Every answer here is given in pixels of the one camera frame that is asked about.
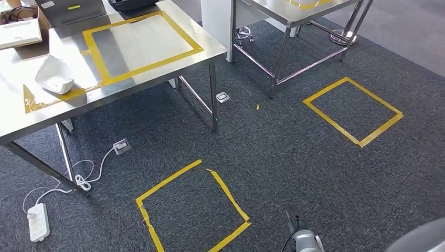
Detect white moulded plastic part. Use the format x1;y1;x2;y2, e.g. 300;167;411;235
34;54;75;96

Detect yellow floor tape square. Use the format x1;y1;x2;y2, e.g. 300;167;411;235
135;159;252;252
302;77;405;149

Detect chrome chair base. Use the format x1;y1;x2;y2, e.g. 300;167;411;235
235;26;255;48

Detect stainless steel work table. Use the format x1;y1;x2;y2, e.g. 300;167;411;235
0;0;228;197
230;0;375;100

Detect white square pillar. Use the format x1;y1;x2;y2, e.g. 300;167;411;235
200;0;300;64

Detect chrome stanchion base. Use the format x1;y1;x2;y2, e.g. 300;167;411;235
329;29;358;47

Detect open black zip case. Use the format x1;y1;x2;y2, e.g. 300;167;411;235
107;0;161;13

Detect grey laptop computer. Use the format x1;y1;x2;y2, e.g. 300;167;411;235
34;0;108;28

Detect brown cardboard box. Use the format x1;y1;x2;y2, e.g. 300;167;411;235
0;5;51;51

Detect white power adapter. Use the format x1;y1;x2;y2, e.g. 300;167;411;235
26;203;51;244

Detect white flat box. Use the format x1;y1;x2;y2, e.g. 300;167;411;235
0;18;44;51

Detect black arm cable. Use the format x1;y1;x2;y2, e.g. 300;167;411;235
280;217;300;252

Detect white coiled floor cable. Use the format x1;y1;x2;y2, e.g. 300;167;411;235
22;146;119;215

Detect black coiled cables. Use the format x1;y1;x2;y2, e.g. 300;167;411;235
2;6;38;25

